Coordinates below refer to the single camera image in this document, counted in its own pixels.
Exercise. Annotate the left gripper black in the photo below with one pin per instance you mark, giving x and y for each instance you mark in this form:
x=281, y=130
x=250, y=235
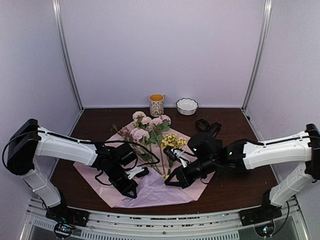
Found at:
x=125, y=189

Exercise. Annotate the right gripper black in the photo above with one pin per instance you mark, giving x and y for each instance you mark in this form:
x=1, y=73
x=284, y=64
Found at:
x=184, y=180

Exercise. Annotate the purple wrapping paper sheet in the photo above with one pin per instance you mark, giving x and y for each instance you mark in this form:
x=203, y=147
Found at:
x=151, y=190

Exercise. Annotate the fake flower bunch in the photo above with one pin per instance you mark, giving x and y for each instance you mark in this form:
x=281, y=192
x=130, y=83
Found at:
x=174, y=142

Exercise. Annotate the dusty pink rose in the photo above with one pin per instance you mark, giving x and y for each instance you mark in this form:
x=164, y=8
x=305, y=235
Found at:
x=127, y=133

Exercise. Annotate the pink carnation stem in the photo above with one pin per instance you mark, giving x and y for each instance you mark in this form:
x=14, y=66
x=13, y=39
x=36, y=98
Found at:
x=158, y=125

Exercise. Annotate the black printed ribbon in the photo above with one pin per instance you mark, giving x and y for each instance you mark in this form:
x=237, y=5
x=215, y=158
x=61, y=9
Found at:
x=204, y=126

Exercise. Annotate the pale pink rose stem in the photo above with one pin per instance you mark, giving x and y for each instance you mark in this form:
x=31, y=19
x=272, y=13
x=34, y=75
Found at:
x=141, y=126

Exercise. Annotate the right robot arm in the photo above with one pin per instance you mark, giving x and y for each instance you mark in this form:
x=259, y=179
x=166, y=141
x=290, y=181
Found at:
x=242, y=155

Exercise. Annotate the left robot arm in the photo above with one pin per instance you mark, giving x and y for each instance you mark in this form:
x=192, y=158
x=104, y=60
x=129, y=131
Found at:
x=31, y=141

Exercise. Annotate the white scalloped bowl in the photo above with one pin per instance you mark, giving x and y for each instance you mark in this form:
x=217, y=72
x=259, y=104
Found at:
x=187, y=106

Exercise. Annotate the patterned cup with orange inside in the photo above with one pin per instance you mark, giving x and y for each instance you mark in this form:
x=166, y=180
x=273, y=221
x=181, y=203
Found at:
x=156, y=105

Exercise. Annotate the left green circuit board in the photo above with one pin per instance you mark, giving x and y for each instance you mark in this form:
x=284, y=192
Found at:
x=62, y=230

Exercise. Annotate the green circuit board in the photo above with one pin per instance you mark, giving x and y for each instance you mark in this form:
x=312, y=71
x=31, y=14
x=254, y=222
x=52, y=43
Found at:
x=265, y=230
x=62, y=230

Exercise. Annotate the right green circuit board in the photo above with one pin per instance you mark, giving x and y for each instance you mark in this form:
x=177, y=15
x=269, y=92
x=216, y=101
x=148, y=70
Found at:
x=265, y=230

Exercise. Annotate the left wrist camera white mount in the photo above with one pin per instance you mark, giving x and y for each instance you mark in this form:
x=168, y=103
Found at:
x=137, y=172

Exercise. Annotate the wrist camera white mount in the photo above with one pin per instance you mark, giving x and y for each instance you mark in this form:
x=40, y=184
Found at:
x=137, y=172
x=176, y=155

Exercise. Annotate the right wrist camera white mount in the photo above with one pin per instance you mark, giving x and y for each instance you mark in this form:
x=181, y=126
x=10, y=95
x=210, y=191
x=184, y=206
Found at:
x=176, y=155

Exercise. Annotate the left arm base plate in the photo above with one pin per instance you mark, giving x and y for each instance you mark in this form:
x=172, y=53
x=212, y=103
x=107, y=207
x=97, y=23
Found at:
x=72, y=217

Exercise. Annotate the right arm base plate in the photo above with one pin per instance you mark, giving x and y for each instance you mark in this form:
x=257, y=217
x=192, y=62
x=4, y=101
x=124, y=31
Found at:
x=259, y=214

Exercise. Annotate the front aluminium rail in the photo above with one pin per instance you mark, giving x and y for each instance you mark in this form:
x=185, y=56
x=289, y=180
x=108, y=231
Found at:
x=224, y=225

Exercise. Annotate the left aluminium frame post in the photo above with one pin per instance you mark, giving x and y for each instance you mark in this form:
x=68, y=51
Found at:
x=65, y=53

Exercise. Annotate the aluminium frame post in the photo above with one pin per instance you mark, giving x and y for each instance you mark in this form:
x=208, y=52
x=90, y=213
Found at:
x=65, y=53
x=263, y=36

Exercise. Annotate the right aluminium frame post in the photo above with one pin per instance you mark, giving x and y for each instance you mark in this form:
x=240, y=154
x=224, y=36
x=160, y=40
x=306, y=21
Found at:
x=263, y=36

